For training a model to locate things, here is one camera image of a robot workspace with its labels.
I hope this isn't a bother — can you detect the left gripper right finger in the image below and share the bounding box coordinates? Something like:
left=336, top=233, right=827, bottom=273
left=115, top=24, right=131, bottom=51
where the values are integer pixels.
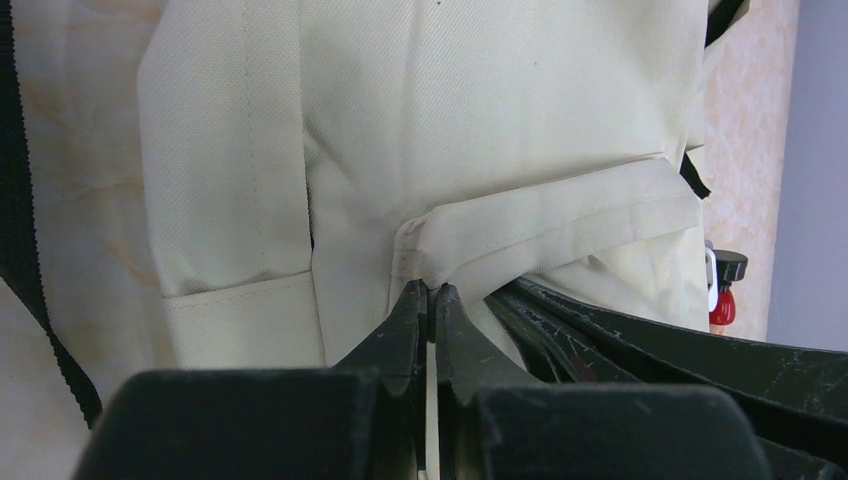
left=433, top=285, right=773, bottom=479

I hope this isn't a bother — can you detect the beige canvas student bag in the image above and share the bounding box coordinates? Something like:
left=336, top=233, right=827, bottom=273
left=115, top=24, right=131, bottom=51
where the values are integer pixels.
left=1, top=1, right=750, bottom=427

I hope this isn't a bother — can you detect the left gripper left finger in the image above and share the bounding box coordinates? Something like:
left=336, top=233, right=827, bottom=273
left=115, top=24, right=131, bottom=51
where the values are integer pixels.
left=75, top=281, right=428, bottom=479

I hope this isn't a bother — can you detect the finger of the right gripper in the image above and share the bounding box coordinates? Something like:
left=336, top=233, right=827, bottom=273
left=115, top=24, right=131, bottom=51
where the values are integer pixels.
left=485, top=288, right=640, bottom=384
left=510, top=279, right=847, bottom=479

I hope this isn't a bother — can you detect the pink white correction tape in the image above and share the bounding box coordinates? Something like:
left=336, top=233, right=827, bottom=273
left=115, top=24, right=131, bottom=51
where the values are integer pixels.
left=704, top=240, right=719, bottom=313

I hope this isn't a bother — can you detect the red black stamp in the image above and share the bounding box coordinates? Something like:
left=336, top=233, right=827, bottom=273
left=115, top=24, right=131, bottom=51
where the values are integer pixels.
left=709, top=250, right=749, bottom=333

